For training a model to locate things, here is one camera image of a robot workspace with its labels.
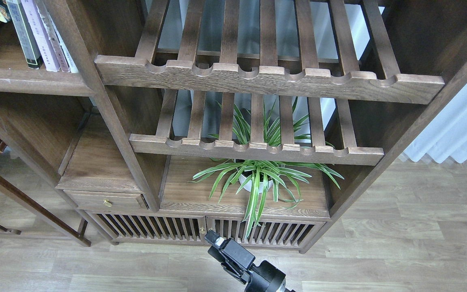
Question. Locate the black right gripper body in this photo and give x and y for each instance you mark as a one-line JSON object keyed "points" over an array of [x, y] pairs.
{"points": [[238, 262]]}

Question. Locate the pale lilac white book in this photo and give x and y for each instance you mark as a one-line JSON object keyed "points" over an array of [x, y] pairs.
{"points": [[41, 37]]}

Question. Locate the green spider plant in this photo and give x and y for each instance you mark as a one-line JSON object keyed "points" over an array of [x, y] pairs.
{"points": [[258, 176]]}

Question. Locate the white curtain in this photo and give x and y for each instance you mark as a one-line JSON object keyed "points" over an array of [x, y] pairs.
{"points": [[446, 136]]}

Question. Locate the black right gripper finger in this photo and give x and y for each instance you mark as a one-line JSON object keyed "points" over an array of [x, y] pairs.
{"points": [[215, 240]]}

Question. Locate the dark wooden side furniture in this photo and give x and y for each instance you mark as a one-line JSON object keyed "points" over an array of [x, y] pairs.
{"points": [[29, 208]]}

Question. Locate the green blue illustrated book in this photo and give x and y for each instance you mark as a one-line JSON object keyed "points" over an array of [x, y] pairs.
{"points": [[5, 15]]}

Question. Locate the yellow grey thick book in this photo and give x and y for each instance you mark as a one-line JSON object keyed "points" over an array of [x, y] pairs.
{"points": [[25, 34]]}

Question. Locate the dark wooden bookshelf unit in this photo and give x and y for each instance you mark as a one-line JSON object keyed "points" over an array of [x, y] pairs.
{"points": [[104, 132]]}

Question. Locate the brass drawer knob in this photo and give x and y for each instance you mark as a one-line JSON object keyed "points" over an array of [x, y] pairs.
{"points": [[107, 203]]}

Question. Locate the white standing book on shelf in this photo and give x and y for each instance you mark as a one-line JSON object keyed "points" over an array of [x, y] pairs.
{"points": [[63, 56]]}

